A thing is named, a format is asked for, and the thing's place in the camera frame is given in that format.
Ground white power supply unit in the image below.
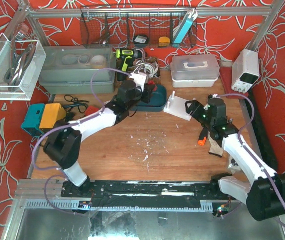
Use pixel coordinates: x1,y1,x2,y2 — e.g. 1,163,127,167
231,49,260,94

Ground clear acrylic box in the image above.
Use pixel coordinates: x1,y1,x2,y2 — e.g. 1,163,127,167
0,34,47,101

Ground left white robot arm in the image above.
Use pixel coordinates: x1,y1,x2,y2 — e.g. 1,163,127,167
43,80,157,194

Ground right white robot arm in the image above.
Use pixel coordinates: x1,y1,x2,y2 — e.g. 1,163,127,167
185,97,285,222

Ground teal plastic tray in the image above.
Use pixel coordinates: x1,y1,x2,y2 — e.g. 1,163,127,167
131,84,167,113

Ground white plastic storage box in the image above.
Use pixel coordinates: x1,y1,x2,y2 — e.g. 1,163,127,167
170,54,220,88

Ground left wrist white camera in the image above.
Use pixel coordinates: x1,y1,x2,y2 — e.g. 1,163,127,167
129,72,149,89

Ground grey plastic toolbox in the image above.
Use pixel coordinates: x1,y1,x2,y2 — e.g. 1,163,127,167
39,46,117,95

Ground blue white flat box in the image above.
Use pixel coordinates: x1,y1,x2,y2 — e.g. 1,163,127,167
172,8,199,48

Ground black cable duct strip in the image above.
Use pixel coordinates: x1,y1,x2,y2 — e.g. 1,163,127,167
248,90,279,171

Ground orange black screwdriver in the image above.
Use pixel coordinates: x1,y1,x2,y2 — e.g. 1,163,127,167
198,127,209,146

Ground yellow tape measure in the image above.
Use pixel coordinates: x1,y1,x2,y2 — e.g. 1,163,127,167
158,36,171,48

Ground wicker basket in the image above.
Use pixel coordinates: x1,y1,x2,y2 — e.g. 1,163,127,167
127,57,161,84

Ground black wire basket shelf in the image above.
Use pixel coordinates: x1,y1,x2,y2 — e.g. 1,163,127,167
80,4,197,48

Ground large red spring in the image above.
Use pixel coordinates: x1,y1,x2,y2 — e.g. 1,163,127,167
148,80,158,92

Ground black round tin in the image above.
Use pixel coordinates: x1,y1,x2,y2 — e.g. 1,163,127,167
133,34,150,48

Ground yellow green cordless drill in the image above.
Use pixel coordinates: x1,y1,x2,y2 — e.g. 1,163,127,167
115,48,146,82

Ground black cable bundle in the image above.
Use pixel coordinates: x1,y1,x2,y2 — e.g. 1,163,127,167
39,94,91,148

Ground yellow soldering station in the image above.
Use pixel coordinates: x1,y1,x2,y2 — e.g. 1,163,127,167
39,103,67,134

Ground teal box device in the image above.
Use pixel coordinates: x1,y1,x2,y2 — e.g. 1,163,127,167
21,103,45,137

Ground white peg board fixture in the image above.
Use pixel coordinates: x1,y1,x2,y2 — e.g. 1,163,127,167
163,91,192,121

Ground red small block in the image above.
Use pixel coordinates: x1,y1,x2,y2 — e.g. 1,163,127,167
84,105,100,117

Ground red book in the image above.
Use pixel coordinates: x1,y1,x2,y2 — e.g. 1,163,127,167
220,66,249,97

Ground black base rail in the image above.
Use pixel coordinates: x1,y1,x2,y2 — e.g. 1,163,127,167
61,180,230,209

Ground white coiled cable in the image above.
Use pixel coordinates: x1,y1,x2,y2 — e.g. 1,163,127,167
132,62,160,80

